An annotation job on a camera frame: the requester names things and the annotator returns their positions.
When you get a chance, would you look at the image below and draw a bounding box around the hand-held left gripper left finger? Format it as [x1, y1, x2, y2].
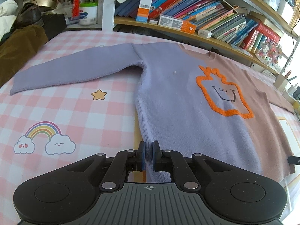
[66, 141, 147, 192]

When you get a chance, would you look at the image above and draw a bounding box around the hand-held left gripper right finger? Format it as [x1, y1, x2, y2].
[152, 141, 226, 191]

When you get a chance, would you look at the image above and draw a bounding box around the purple and pink knit sweater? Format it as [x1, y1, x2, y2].
[10, 43, 296, 184]

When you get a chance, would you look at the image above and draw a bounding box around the white power adapter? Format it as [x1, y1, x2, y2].
[287, 83, 300, 97]

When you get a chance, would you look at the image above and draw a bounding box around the beige pen cup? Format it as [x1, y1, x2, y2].
[274, 70, 291, 92]

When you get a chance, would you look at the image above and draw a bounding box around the pink checked bed sheet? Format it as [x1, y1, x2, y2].
[0, 29, 300, 225]

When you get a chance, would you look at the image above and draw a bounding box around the colourful sticker sheet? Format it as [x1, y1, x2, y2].
[255, 37, 289, 64]

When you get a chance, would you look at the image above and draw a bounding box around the flat white orange carton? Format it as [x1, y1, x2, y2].
[158, 14, 197, 35]

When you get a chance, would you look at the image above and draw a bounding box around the wooden bookshelf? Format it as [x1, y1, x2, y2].
[114, 0, 300, 75]

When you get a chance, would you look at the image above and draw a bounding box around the tall blue orange carton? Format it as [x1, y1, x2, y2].
[136, 0, 156, 23]

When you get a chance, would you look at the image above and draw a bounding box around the white tub with green lid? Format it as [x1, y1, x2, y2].
[78, 2, 98, 26]

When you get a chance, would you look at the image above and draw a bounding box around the white shelving unit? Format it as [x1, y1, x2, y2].
[30, 0, 119, 32]

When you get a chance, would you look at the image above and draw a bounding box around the row of colourful books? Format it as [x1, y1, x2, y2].
[115, 0, 282, 54]

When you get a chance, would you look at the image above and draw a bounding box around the black box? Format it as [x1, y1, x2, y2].
[41, 13, 67, 40]

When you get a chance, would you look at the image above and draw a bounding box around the brown leather shoe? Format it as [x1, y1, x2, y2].
[14, 3, 44, 29]

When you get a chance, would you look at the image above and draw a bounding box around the gold metal bowl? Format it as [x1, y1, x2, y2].
[30, 0, 58, 12]

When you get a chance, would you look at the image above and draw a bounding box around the white padded cloth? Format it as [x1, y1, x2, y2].
[0, 0, 18, 44]

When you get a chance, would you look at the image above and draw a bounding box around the black cable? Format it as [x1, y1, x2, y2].
[279, 16, 296, 75]

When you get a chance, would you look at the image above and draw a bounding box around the brown corduroy cloth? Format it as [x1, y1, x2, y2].
[0, 25, 49, 88]

